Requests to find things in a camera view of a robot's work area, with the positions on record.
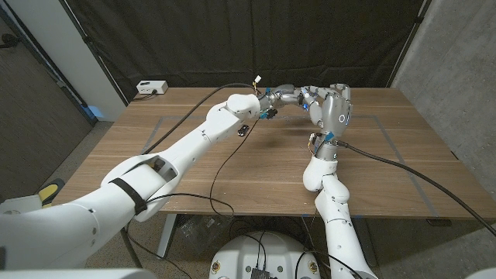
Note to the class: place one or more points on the white power strip box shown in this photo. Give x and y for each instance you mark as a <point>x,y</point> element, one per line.
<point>152,87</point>

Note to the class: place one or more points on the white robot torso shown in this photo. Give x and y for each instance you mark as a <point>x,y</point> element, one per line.
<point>279,255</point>

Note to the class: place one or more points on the white floor board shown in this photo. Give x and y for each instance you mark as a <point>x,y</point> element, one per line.
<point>19,203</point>

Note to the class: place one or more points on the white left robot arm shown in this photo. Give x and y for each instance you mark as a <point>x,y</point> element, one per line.
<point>155,178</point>

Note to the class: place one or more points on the grey table leg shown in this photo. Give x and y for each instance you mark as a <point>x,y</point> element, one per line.
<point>366,244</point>

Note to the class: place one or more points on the black backdrop stand pole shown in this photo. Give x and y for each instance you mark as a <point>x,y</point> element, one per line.
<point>94,53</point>
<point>409,42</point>

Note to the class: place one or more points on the black torso device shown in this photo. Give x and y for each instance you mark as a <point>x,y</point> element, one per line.
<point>260,274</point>

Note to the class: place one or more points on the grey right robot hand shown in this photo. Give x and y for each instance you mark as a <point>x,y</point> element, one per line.
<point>335,112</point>

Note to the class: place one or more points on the yellow and black floor tool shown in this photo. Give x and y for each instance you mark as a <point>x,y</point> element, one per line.
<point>48,191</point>

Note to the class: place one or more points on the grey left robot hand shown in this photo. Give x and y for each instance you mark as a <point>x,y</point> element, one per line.
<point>279,97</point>

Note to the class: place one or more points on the clear plastic bag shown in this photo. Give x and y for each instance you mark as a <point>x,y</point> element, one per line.
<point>201,230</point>

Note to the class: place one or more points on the black backdrop curtain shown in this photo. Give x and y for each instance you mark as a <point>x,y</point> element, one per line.
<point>252,38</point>

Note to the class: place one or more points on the white table leg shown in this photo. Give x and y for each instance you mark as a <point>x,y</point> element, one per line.
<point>166,236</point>

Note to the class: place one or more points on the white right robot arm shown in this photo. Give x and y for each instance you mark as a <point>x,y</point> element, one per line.
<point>337,224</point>

